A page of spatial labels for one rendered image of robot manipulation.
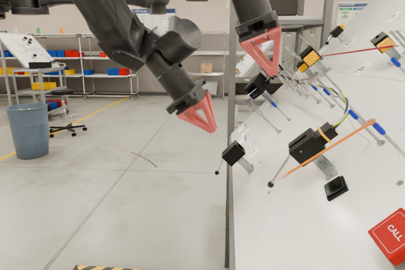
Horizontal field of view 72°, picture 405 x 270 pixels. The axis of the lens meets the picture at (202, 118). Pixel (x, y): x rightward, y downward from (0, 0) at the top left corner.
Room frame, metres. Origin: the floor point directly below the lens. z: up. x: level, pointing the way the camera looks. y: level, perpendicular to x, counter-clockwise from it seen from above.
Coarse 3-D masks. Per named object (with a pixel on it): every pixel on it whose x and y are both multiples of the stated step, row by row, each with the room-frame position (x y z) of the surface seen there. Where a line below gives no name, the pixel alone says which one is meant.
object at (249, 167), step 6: (234, 144) 0.81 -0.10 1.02; (228, 150) 0.81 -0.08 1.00; (234, 150) 0.81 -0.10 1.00; (240, 150) 0.81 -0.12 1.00; (222, 156) 0.81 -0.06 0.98; (228, 156) 0.81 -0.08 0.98; (234, 156) 0.81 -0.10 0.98; (240, 156) 0.81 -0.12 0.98; (228, 162) 0.81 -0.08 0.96; (234, 162) 0.81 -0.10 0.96; (240, 162) 0.82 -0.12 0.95; (246, 162) 0.83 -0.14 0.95; (246, 168) 0.82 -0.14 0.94; (252, 168) 0.81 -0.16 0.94; (216, 174) 0.83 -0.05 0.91
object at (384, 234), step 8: (400, 208) 0.30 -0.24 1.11; (392, 216) 0.30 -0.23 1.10; (400, 216) 0.29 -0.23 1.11; (384, 224) 0.29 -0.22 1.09; (392, 224) 0.29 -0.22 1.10; (400, 224) 0.28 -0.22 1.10; (368, 232) 0.30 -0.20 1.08; (376, 232) 0.29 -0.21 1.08; (384, 232) 0.29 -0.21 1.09; (392, 232) 0.28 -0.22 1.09; (400, 232) 0.27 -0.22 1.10; (376, 240) 0.28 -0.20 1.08; (384, 240) 0.28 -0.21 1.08; (392, 240) 0.27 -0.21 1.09; (400, 240) 0.26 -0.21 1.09; (384, 248) 0.27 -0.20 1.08; (392, 248) 0.26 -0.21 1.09; (400, 248) 0.26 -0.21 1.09; (392, 256) 0.26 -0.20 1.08; (400, 256) 0.25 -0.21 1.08
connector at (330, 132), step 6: (324, 126) 0.51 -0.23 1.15; (330, 126) 0.50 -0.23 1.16; (318, 132) 0.51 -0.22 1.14; (324, 132) 0.49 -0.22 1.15; (330, 132) 0.49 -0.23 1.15; (336, 132) 0.50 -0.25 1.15; (318, 138) 0.50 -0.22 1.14; (324, 138) 0.50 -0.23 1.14; (330, 138) 0.49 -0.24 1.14; (324, 144) 0.50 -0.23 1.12
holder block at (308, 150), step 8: (304, 136) 0.52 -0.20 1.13; (312, 136) 0.49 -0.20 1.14; (288, 144) 0.54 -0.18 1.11; (296, 144) 0.52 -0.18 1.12; (304, 144) 0.50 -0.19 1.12; (312, 144) 0.49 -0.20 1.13; (320, 144) 0.49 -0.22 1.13; (296, 152) 0.50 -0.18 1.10; (304, 152) 0.50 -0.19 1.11; (312, 152) 0.50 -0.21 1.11; (296, 160) 0.51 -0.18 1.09; (304, 160) 0.50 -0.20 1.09; (312, 160) 0.50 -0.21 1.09
